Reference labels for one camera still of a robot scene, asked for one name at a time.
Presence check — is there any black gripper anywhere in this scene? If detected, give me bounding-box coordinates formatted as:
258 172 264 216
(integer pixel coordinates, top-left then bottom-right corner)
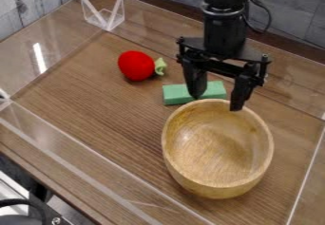
176 37 271 111

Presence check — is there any red felt strawberry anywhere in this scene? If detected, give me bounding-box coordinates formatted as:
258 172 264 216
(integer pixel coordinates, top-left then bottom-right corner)
117 50 167 82

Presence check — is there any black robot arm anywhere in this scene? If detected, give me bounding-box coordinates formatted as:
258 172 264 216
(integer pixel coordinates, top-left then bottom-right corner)
176 0 270 111

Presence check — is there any green rectangular block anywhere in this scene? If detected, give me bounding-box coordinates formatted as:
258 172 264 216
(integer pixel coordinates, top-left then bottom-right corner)
161 81 227 105

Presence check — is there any wooden bowl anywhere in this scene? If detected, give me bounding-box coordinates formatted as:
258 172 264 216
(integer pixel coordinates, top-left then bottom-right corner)
161 99 274 199

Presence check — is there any black cable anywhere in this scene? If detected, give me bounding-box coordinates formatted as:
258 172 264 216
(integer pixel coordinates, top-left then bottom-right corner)
244 0 272 34

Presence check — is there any clear acrylic enclosure wall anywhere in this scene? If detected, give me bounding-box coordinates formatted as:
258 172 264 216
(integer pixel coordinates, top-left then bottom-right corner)
0 0 325 225

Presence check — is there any clear acrylic corner bracket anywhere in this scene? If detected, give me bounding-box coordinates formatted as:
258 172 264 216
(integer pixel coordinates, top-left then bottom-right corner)
80 0 125 31

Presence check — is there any black metal mount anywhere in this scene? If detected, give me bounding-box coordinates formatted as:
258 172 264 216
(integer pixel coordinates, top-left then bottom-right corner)
28 193 74 225

